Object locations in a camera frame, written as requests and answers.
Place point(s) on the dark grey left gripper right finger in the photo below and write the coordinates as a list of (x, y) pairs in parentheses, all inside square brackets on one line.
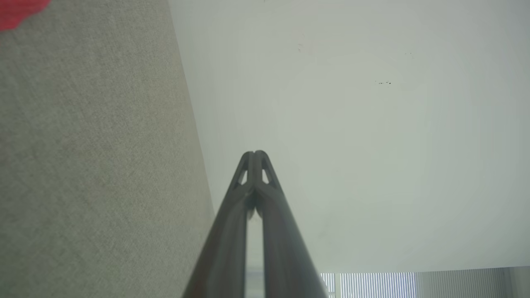
[(285, 256)]

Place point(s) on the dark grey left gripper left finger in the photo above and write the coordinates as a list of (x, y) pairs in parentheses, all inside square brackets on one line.
[(225, 248)]

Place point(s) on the red basketball jersey white trim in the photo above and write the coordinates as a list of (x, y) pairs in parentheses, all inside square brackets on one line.
[(16, 10)]

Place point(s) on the white window blinds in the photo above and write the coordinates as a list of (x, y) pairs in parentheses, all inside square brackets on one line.
[(377, 285)]

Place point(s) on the grey fabric sofa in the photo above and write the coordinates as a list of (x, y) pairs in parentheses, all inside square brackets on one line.
[(91, 157)]

